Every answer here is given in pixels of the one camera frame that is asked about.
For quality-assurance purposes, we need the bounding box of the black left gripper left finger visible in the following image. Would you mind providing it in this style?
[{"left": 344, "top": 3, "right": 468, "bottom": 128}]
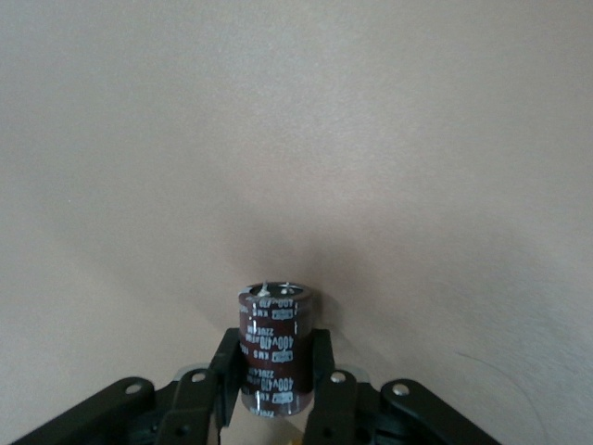
[{"left": 13, "top": 327, "right": 243, "bottom": 445}]

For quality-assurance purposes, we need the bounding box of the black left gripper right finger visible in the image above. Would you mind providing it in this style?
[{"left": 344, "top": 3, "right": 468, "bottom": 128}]
[{"left": 300, "top": 328, "right": 498, "bottom": 445}]

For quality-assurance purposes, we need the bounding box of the brown capacitor with white print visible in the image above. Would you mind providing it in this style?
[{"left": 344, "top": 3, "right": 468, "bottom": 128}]
[{"left": 236, "top": 279, "right": 320, "bottom": 417}]

